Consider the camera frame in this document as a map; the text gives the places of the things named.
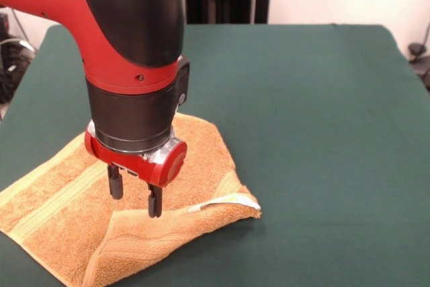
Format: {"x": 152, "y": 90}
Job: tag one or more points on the small black adapter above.
{"x": 416, "y": 50}

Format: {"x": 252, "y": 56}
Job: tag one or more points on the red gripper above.
{"x": 168, "y": 166}

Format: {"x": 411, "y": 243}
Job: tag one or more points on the orange terry towel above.
{"x": 67, "y": 219}

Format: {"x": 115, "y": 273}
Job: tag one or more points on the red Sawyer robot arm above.
{"x": 134, "y": 31}

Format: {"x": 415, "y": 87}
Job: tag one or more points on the dark green table cloth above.
{"x": 336, "y": 132}

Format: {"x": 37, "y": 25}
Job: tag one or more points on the black device with red light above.
{"x": 3, "y": 25}

